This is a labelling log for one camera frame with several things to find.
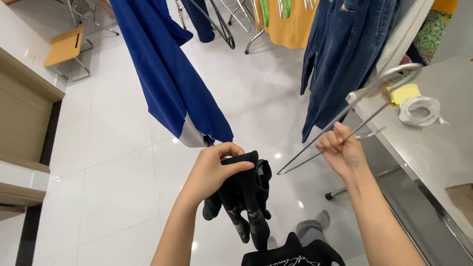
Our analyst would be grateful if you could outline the white tape roll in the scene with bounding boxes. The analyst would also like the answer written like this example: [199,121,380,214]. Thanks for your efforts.
[398,96,450,128]

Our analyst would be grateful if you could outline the stainless steel table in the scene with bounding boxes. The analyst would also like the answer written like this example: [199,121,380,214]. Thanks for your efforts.
[325,55,473,266]

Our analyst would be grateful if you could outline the orange cloth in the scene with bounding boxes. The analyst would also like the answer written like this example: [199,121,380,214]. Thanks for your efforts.
[430,0,459,16]

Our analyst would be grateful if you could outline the metal clothes drying rack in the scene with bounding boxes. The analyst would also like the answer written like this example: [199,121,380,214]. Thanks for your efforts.
[174,0,319,55]

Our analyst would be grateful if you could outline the mustard yellow hanging garment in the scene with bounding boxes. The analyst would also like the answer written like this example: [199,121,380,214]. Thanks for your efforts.
[254,0,321,50]

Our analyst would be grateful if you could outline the black garment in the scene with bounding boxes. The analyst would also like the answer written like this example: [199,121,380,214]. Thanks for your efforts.
[202,150,273,252]

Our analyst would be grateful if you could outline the person's black printed shirt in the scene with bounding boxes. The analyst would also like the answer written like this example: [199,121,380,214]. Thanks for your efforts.
[241,232,346,266]

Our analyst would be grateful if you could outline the wooden folding stool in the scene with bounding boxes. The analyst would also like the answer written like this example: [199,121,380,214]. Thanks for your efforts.
[43,27,94,83]

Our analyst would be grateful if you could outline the dark blue denim garment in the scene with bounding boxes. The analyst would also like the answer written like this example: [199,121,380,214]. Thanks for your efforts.
[300,0,402,144]

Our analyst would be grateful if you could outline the person's right hand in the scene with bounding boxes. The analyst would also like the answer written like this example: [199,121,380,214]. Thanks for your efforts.
[315,122,367,182]

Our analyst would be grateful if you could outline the green patterned cloth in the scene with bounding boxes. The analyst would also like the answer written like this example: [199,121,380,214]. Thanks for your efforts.
[413,9,454,66]

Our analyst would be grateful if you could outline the metal folding rack legs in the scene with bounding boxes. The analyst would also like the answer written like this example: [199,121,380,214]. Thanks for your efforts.
[52,0,120,37]

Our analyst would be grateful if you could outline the dark grey clothes hanger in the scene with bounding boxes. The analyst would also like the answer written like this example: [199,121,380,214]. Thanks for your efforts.
[188,0,236,50]

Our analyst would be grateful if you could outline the beige wooden cabinet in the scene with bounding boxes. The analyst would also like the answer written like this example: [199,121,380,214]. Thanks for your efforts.
[0,46,66,222]

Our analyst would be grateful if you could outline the navy hanging trousers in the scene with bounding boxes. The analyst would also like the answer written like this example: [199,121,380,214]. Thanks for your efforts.
[180,0,216,43]

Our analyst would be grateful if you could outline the person's left hand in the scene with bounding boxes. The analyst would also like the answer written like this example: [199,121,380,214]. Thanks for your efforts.
[186,142,255,205]

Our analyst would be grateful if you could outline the silver metal clothes hanger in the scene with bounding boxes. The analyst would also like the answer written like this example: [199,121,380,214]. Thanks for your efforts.
[276,63,423,176]

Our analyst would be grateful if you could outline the yellow sticky note pad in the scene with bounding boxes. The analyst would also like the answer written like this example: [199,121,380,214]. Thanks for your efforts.
[389,83,422,107]

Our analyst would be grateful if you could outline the blue hanging garment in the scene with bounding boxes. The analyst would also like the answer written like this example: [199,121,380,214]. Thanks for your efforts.
[110,0,234,148]

